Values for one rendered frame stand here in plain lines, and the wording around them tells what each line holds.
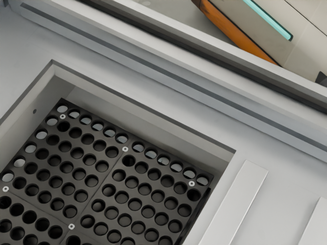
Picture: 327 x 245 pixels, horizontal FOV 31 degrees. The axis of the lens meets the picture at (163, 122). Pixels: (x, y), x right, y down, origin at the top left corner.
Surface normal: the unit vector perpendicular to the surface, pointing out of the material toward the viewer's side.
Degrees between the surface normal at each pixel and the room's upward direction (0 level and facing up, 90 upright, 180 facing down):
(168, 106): 0
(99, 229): 0
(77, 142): 0
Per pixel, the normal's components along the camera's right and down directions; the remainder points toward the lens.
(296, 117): -0.32, 0.14
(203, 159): 0.04, -0.52
